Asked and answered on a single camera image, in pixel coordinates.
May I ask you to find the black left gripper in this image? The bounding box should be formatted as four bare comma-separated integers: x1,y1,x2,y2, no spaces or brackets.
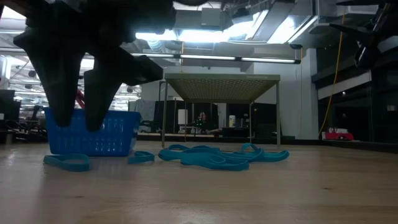
14,0,177,131

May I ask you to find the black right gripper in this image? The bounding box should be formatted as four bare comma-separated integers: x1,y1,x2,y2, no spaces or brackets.
330,0,398,71

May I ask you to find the pile of coloured rubber bands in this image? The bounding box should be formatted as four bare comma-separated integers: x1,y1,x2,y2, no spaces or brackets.
229,142,266,162

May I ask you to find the blue plastic basket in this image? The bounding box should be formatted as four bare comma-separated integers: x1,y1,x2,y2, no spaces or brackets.
43,107,141,157

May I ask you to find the black monitor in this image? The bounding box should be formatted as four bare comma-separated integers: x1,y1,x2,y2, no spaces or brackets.
0,89,21,121

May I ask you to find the white rectangular panel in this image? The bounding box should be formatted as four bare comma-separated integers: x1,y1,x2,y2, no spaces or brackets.
177,108,188,126

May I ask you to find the red toy box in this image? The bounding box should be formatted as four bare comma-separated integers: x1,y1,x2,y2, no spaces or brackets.
322,126,355,141

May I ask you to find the green mesh metal shelf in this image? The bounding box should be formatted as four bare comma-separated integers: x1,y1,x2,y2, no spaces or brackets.
161,73,281,149

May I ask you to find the long linear light fixture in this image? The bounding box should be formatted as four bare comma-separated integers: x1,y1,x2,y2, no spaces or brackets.
0,46,302,65

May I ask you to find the red cable arm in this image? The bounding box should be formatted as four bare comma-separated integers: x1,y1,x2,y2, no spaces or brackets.
76,89,86,110

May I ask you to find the yellow power cable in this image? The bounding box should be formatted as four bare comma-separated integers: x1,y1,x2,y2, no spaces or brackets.
317,12,346,139

